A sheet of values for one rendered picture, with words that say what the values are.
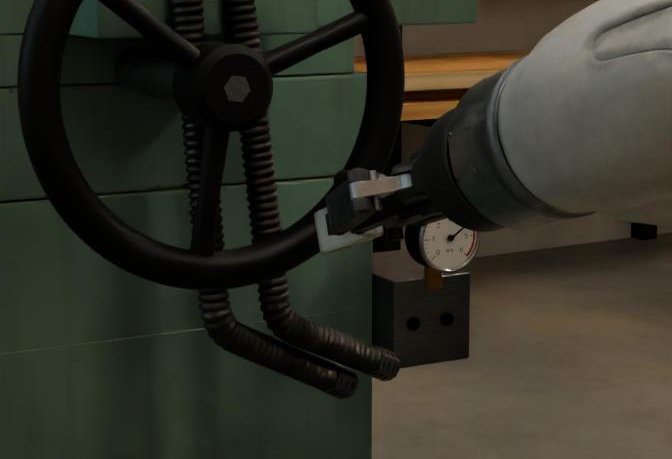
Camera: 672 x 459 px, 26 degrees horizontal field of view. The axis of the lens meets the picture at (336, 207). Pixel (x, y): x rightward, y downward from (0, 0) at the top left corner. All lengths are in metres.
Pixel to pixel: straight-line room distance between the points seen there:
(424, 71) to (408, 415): 1.12
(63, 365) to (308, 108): 0.30
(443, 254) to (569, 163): 0.57
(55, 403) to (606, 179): 0.63
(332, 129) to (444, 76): 2.47
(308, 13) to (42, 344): 0.34
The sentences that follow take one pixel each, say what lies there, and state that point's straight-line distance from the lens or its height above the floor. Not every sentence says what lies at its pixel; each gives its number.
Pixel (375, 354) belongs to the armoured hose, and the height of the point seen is 0.58.
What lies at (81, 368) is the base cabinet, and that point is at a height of 0.57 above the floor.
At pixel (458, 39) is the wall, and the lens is 4.34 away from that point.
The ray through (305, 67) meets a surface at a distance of 1.24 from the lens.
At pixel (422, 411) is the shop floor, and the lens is 2.96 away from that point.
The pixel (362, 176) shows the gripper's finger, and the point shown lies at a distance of 0.85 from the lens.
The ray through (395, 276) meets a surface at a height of 0.62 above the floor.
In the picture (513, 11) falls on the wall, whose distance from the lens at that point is 4.46.
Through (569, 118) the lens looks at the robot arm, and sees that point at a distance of 0.69.
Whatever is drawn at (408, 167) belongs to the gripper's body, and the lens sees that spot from 0.84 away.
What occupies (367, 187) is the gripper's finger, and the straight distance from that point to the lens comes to 0.85.
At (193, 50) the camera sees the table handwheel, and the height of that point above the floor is 0.84.
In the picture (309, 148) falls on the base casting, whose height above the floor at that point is 0.74.
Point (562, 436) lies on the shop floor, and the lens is 2.84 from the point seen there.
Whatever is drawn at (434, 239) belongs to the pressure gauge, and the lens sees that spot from 1.25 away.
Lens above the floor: 0.90
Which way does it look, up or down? 10 degrees down
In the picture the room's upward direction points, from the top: straight up
